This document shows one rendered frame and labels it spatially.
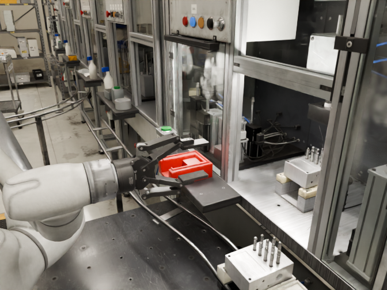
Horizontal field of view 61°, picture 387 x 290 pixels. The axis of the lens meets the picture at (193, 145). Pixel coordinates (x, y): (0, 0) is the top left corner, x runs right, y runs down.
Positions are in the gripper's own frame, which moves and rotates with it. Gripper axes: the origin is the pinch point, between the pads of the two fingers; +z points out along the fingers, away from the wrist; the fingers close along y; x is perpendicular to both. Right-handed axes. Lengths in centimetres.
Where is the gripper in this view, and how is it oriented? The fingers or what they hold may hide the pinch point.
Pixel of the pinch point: (196, 160)
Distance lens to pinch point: 80.3
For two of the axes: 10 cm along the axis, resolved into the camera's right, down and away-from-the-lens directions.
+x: -4.5, -3.5, 8.2
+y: 0.0, -9.2, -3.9
